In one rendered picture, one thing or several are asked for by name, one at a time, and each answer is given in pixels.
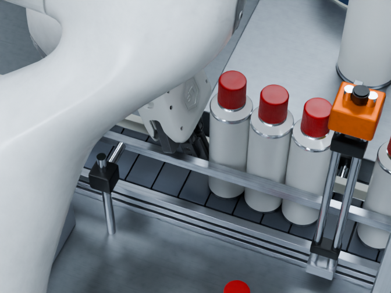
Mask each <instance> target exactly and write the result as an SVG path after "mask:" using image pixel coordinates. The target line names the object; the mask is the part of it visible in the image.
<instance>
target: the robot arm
mask: <svg viewBox="0 0 391 293"><path fill-rule="evenodd" d="M4 1H8V2H10V3H13V4H16V5H19V6H22V7H24V8H26V15H27V23H28V27H29V32H30V37H31V40H32V41H33V45H34V46H35V47H36V49H37V51H38V52H39V54H40V55H41V57H42V59H41V60H40V61H38V62H35V63H33V64H31V65H28V66H26V67H23V68H21V69H18V70H15V71H13V72H10V73H8V74H4V75H2V76H0V293H47V289H48V283H49V277H50V274H51V269H52V264H53V261H54V257H55V254H56V250H57V247H58V244H59V240H60V237H61V234H62V230H63V226H64V223H65V220H66V217H67V213H68V211H69V208H70V204H71V201H72V198H73V195H74V192H75V189H76V186H77V182H78V180H79V178H80V175H81V172H82V170H83V167H84V165H85V163H86V161H87V159H88V157H89V155H90V153H91V151H92V149H93V147H94V146H95V145H96V143H97V142H98V141H99V140H100V139H101V138H102V137H103V136H104V135H105V134H106V132H107V131H109V130H110V129H111V128H112V127H113V126H115V125H116V124H117V123H119V122H120V121H122V120H123V119H125V118H126V117H128V116H129V115H131V114H132V113H134V112H135V111H137V110H138V112H139V114H140V116H141V119H142V121H143V123H144V125H145V127H146V129H147V131H148V133H149V135H150V136H151V137H152V139H153V140H154V141H158V140H160V142H161V146H162V150H163V152H164V153H174V152H175V151H176V150H177V149H178V147H179V145H180V146H181V148H182V150H183V152H184V154H186V155H190V156H193V157H196V158H200V159H204V160H207V161H208V159H209V143H208V140H207V138H206V136H205V134H204V132H203V131H202V129H203V127H204V124H203V121H202V118H201V115H202V114H203V112H204V110H205V107H206V105H207V103H208V101H209V99H210V97H211V92H212V89H211V85H210V83H209V81H208V78H207V76H206V74H205V71H204V69H203V68H205V67H206V66H207V65H208V64H209V63H211V62H212V61H213V60H214V59H215V58H216V57H217V56H218V54H219V53H220V52H221V51H222V50H223V49H224V47H225V46H226V44H227V43H228V42H229V40H230V39H231V37H232V35H233V34H234V32H235V30H237V29H238V27H239V25H240V20H241V18H242V15H243V13H244V9H245V7H246V3H247V0H4Z"/></svg>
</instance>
